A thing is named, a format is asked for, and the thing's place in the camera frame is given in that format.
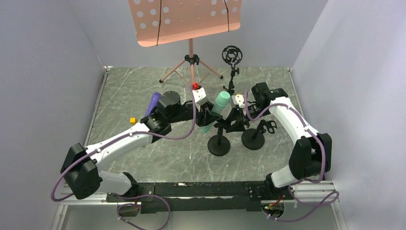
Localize purple toy microphone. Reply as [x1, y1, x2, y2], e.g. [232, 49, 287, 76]
[145, 92, 161, 116]

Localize aluminium frame rail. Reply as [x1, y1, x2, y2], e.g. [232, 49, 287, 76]
[51, 66, 112, 230]

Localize teal toy microphone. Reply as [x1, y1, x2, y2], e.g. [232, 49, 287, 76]
[201, 91, 231, 134]

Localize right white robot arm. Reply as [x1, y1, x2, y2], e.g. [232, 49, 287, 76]
[214, 82, 332, 190]

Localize black shock mount tripod stand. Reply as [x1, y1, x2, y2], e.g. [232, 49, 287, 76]
[222, 45, 243, 95]

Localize pink music stand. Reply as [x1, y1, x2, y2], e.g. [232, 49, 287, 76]
[128, 0, 242, 83]

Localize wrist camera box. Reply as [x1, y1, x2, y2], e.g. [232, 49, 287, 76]
[230, 94, 245, 109]
[192, 82, 208, 105]

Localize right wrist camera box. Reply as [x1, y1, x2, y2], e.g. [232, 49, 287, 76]
[230, 94, 245, 109]

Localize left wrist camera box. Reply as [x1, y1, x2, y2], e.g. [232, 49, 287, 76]
[192, 82, 208, 105]

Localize black round base mic stand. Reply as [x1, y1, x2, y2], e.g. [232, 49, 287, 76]
[207, 119, 231, 157]

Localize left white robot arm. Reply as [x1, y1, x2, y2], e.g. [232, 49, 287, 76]
[60, 88, 230, 200]

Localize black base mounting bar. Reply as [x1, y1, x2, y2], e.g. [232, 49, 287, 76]
[106, 180, 291, 214]

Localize yellow cube near left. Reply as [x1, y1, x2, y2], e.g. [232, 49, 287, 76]
[130, 117, 137, 125]

